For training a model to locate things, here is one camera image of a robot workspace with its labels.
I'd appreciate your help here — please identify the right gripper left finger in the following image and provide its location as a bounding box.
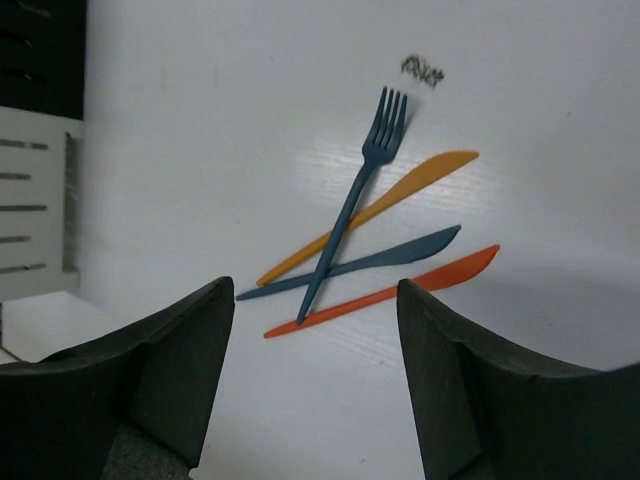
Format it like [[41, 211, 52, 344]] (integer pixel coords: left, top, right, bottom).
[[1, 277, 235, 479]]

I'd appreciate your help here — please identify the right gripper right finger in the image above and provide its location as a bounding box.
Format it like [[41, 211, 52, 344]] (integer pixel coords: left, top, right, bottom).
[[397, 280, 639, 479]]

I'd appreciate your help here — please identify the orange plastic knife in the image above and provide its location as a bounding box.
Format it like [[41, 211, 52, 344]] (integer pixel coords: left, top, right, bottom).
[[263, 244, 500, 339]]

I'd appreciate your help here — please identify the yellow plastic knife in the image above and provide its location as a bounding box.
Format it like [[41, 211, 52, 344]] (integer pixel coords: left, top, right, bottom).
[[256, 150, 479, 286]]

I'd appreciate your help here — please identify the blue plastic fork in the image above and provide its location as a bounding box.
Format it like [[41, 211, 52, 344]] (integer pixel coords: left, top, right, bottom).
[[295, 87, 408, 326]]

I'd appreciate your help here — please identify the blue plastic knife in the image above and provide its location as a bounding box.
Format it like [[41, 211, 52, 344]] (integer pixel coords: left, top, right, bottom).
[[235, 225, 461, 301]]

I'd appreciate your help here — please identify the white slotted utensil container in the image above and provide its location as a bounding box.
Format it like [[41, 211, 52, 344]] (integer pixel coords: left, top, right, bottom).
[[1, 107, 84, 302]]

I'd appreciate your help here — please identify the black slotted utensil container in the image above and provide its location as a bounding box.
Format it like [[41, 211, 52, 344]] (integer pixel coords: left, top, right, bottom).
[[1, 0, 88, 120]]

